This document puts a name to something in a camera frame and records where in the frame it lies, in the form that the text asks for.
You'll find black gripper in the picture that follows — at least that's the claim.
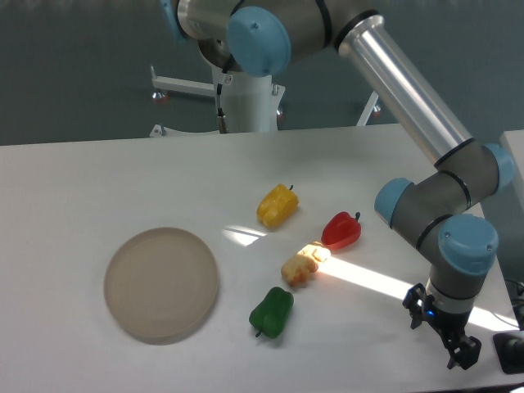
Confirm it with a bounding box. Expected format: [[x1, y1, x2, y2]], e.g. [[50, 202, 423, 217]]
[[402, 279, 481, 370]]

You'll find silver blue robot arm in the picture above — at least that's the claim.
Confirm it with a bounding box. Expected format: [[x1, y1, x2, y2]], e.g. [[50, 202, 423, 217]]
[[160, 1, 514, 369]]

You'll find red bell pepper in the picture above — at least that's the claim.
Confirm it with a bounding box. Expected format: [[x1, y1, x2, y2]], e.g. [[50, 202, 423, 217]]
[[321, 211, 362, 251]]

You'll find orange bell pepper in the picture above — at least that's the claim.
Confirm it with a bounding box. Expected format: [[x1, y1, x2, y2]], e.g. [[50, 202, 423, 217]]
[[281, 242, 331, 287]]

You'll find green bell pepper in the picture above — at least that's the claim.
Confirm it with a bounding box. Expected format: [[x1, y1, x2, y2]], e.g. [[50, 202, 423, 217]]
[[249, 287, 294, 339]]

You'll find yellow bell pepper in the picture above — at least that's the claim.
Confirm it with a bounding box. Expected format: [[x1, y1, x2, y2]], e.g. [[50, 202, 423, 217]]
[[256, 183, 299, 229]]

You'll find black device on table edge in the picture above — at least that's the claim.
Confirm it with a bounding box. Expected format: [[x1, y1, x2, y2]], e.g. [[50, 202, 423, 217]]
[[493, 331, 523, 375]]

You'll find white table at right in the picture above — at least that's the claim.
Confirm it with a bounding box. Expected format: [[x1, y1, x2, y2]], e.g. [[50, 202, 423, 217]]
[[501, 129, 524, 176]]

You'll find beige round plate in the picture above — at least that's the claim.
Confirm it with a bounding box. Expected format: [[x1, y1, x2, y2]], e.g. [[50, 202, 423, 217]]
[[103, 228, 219, 346]]

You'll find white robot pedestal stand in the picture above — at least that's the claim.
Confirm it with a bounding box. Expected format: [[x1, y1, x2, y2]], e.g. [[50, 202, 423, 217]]
[[147, 64, 382, 138]]

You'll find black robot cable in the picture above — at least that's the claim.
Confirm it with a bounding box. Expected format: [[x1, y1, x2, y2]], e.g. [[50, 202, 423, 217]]
[[215, 55, 237, 134]]

